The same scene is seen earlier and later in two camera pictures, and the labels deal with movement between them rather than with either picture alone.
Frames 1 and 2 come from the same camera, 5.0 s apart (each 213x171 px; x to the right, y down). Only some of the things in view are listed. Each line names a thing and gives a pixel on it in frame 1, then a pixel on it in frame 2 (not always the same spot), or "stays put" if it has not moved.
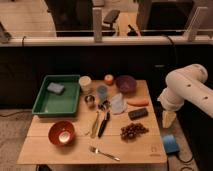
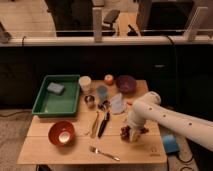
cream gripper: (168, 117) → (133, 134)
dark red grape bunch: (132, 131) stays put
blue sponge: (171, 144) stays put
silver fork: (95, 150) stays put
